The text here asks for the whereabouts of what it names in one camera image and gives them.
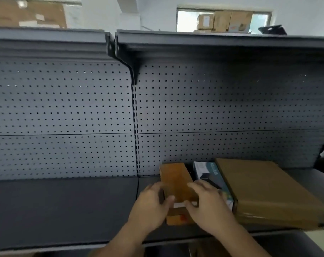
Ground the person's left hand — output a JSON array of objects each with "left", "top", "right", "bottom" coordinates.
[{"left": 126, "top": 181, "right": 176, "bottom": 234}]

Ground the person's right hand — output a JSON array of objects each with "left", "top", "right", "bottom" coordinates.
[{"left": 183, "top": 180, "right": 237, "bottom": 236}]

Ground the orange white small box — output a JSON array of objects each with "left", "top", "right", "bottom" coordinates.
[{"left": 166, "top": 214, "right": 197, "bottom": 226}]

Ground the printed brown carton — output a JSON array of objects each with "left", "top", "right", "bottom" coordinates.
[{"left": 188, "top": 239, "right": 232, "bottom": 257}]

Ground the brown box orange stripe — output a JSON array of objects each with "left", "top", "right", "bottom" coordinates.
[{"left": 159, "top": 163, "right": 199, "bottom": 215}]

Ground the grey blue box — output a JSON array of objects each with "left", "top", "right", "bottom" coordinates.
[{"left": 193, "top": 161, "right": 235, "bottom": 212}]

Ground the brown cardboard box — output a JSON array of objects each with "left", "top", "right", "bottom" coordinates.
[{"left": 215, "top": 157, "right": 324, "bottom": 230}]

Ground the grey metal pegboard shelf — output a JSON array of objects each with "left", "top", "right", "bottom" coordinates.
[{"left": 0, "top": 26, "right": 324, "bottom": 257}]

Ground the black flat device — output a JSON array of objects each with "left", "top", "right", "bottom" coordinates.
[{"left": 258, "top": 25, "right": 288, "bottom": 36}]

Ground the large cardboard carton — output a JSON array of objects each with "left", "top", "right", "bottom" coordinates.
[{"left": 213, "top": 10, "right": 253, "bottom": 32}]

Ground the white printed carton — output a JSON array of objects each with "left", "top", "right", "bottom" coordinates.
[{"left": 63, "top": 3, "right": 82, "bottom": 29}]

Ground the cardboard-covered window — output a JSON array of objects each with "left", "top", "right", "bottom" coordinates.
[{"left": 0, "top": 0, "right": 82, "bottom": 29}]

